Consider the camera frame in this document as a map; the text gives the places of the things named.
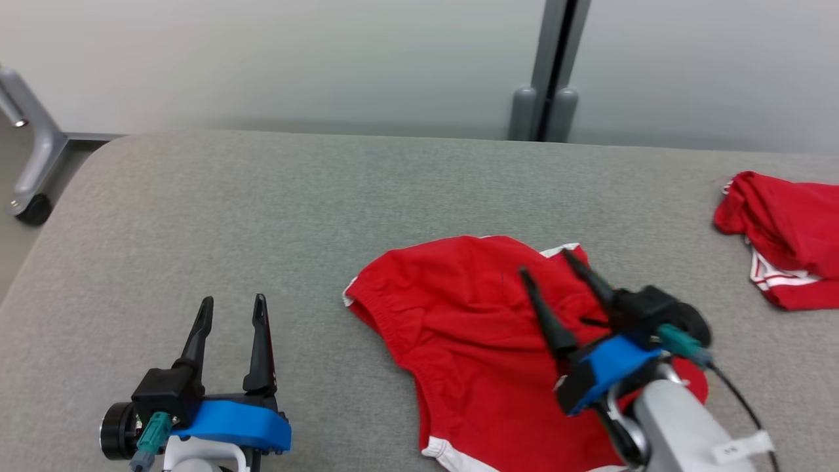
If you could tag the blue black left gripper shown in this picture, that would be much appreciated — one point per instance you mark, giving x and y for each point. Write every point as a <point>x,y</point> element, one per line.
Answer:
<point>236,423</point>

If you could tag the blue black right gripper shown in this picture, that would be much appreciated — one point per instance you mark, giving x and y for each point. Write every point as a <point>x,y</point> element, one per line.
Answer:
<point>606,367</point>

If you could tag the red shorts with white trim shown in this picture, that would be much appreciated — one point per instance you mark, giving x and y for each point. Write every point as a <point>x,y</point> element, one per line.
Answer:
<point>459,328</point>

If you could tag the red basketball jersey white trim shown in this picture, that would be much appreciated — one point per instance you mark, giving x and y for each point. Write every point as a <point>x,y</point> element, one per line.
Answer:
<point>793,223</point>

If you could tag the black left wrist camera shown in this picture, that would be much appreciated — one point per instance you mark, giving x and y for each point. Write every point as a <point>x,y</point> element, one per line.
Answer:
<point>160,393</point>

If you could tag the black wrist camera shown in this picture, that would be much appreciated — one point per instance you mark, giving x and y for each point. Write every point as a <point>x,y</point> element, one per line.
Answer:
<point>655,308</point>
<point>160,393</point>

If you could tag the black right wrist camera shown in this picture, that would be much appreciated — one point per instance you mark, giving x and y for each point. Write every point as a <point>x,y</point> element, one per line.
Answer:
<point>655,308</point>

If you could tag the grey metal partition frame leg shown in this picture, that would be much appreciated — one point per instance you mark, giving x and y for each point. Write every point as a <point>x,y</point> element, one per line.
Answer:
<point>39,144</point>

